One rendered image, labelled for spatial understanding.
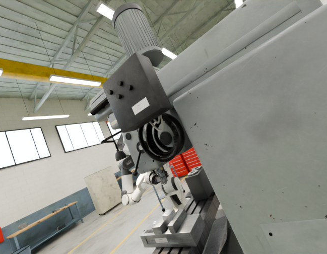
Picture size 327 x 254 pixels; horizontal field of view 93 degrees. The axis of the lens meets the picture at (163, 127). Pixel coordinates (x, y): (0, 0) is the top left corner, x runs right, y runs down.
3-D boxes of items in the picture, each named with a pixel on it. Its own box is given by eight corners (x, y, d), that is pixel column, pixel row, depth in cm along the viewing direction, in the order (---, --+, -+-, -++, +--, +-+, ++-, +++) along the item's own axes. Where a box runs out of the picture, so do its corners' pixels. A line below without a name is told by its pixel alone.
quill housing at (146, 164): (137, 177, 93) (116, 128, 96) (155, 165, 110) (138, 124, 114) (160, 168, 83) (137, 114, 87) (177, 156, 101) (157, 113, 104)
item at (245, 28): (141, 126, 85) (127, 93, 88) (162, 122, 105) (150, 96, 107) (331, 10, 45) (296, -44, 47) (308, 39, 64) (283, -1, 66)
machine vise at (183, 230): (144, 248, 90) (136, 229, 91) (158, 230, 102) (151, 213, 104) (196, 247, 72) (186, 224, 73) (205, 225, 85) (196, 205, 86)
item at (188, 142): (156, 164, 82) (137, 119, 85) (176, 151, 103) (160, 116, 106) (186, 151, 72) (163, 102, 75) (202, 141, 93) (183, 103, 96)
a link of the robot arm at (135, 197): (138, 193, 113) (127, 210, 118) (149, 190, 120) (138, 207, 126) (132, 181, 119) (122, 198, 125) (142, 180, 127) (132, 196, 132)
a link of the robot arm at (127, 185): (119, 205, 123) (117, 176, 131) (132, 202, 133) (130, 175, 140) (127, 205, 116) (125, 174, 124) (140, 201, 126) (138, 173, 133)
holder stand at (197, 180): (194, 201, 120) (183, 177, 123) (202, 188, 139) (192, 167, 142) (208, 198, 114) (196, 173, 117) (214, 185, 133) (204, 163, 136)
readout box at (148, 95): (119, 134, 57) (97, 84, 59) (135, 130, 64) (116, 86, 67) (159, 108, 47) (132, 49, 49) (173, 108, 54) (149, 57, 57)
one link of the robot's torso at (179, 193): (182, 211, 182) (161, 179, 173) (198, 207, 174) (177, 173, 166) (181, 223, 167) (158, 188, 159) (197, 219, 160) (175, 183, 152)
